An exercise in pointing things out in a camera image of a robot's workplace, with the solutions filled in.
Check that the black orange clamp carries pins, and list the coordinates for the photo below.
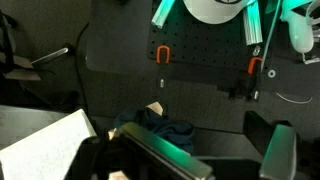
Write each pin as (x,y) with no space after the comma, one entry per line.
(163,55)
(254,71)

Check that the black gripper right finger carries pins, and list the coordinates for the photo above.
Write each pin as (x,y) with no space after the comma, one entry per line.
(280,153)

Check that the aluminium rail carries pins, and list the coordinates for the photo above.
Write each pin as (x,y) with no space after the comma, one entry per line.
(253,23)
(163,13)

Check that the small metal washer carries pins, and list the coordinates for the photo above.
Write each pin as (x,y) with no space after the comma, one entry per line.
(271,73)

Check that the open white book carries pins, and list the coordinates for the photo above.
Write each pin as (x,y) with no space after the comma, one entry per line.
(43,153)

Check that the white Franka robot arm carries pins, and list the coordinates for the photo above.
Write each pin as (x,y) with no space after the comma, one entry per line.
(213,13)

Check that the navy blue cloth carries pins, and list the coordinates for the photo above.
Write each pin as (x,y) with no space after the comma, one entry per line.
(170,131)

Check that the black perforated board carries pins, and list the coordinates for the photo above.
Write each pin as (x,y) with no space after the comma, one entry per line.
(206,43)

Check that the metal leg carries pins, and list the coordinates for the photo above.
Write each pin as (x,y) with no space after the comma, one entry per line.
(50,57)

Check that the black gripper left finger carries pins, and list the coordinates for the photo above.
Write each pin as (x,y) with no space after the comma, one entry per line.
(160,146)

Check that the black pegboard panel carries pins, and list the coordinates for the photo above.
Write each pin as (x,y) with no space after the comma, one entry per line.
(116,33)

